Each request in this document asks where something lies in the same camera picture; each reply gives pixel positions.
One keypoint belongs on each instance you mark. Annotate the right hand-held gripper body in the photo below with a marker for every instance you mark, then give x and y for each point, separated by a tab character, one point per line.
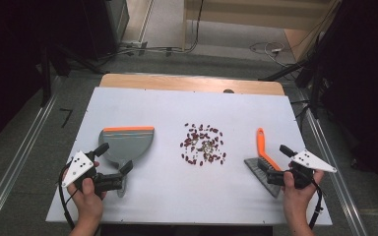
310	161

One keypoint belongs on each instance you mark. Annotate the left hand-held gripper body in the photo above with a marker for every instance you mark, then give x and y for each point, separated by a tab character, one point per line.
78	167

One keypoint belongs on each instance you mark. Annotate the orange brush with grey bristles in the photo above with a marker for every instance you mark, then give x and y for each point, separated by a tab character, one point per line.
261	144

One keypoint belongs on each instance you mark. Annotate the grey dustpan with orange edge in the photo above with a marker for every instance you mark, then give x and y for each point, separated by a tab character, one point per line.
131	144

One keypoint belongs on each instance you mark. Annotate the person's left hand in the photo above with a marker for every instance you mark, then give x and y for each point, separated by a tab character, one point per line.
88	203

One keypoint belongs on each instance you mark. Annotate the person's right hand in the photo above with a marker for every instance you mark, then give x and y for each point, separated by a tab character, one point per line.
298	201

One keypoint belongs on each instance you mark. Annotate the white table board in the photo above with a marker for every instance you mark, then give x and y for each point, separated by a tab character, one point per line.
183	193

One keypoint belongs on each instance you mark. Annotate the pile of red beans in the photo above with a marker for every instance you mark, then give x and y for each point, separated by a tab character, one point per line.
203	144

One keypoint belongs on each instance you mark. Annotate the black stand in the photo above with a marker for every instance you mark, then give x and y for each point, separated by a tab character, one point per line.
315	85
46	75

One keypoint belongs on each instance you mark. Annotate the black curtain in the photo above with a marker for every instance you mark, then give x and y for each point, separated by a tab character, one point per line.
6	65
364	82

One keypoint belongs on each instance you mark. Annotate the wooden table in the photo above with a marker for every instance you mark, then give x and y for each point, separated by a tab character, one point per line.
177	82

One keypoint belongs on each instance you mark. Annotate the grey power strip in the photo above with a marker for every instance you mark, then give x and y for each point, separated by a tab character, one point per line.
134	45

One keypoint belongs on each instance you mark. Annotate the dark cabinet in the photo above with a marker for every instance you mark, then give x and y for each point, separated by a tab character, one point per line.
111	23

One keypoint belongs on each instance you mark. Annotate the light wooden furniture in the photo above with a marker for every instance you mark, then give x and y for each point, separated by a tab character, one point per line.
259	16

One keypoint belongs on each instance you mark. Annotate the aluminium floor rail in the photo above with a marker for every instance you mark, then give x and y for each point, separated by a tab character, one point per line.
23	147
334	164

